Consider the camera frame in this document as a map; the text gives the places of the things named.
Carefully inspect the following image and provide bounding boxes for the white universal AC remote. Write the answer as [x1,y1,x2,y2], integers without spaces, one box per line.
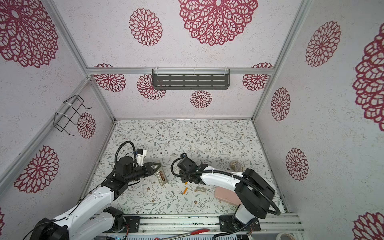
[156,167,168,186]

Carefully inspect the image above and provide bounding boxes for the black wire wall rack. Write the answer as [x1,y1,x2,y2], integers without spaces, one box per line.
[53,95,91,136]

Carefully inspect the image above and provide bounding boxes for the grey slotted wall shelf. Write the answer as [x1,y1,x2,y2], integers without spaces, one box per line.
[152,69,231,90]

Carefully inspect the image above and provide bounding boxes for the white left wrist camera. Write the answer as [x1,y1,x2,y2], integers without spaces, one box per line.
[136,149,147,167]

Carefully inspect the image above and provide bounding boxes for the black corrugated left cable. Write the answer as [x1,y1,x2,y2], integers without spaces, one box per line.
[114,140,138,164]

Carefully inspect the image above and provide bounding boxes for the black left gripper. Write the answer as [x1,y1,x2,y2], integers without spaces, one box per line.
[126,161,162,183]

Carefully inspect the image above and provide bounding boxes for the pink rounded case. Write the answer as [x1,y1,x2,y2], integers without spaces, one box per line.
[214,187,242,206]

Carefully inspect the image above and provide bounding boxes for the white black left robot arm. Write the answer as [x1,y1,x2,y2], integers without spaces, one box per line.
[30,157,162,240]

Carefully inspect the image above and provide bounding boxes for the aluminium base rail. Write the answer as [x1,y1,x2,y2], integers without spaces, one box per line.
[95,214,304,240]

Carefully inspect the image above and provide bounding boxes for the red handled tongs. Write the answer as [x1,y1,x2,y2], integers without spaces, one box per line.
[162,229,211,240]

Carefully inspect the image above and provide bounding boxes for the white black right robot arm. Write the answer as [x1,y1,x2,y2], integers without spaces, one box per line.
[171,154,281,232]

